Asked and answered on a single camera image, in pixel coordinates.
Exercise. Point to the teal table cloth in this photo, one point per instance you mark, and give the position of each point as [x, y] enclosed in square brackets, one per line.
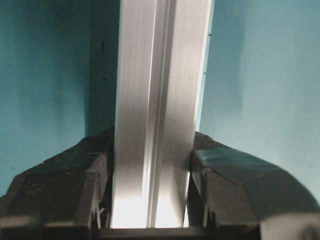
[58, 77]

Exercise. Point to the silver aluminium extrusion rail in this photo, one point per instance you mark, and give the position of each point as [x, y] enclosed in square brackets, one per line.
[161, 66]

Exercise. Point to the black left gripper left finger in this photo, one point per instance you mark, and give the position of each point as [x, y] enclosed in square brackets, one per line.
[65, 197]

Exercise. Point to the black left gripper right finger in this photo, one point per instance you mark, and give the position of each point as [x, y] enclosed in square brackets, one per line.
[238, 196]

